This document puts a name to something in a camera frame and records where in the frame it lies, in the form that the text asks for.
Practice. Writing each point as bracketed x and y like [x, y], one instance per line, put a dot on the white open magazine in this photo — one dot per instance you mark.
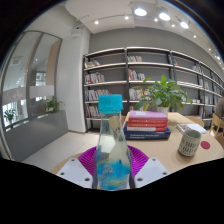
[195, 127]

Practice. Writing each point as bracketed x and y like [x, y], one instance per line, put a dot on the green patterned ceramic cup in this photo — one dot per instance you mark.
[189, 143]

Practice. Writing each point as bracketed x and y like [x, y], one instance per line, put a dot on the small ledge plant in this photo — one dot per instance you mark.
[52, 105]
[10, 115]

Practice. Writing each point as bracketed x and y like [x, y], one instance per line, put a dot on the red book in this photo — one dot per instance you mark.
[146, 127]
[147, 121]

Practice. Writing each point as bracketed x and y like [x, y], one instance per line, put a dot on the grey bookshelf unit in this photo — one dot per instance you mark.
[113, 73]

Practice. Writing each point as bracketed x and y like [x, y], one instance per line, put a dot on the pink book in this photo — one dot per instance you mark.
[148, 114]

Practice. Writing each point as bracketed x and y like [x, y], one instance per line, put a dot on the green potted plant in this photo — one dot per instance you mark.
[163, 95]

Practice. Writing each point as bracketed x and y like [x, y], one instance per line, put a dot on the round-backed wooden chair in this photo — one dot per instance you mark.
[196, 120]

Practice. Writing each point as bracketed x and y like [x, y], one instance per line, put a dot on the ceiling lights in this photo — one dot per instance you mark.
[140, 12]

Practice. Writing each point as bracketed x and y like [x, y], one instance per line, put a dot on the clear bottle with blue cap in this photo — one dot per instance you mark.
[112, 156]

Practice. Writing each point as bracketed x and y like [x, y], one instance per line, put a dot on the slatted wooden chairs group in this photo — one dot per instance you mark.
[218, 125]

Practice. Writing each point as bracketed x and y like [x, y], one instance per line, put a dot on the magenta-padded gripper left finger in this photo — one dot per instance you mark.
[75, 171]

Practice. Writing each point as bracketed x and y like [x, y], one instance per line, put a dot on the dark blue book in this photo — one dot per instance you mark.
[146, 134]

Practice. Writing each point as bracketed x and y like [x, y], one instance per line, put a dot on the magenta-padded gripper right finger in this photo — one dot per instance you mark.
[151, 170]

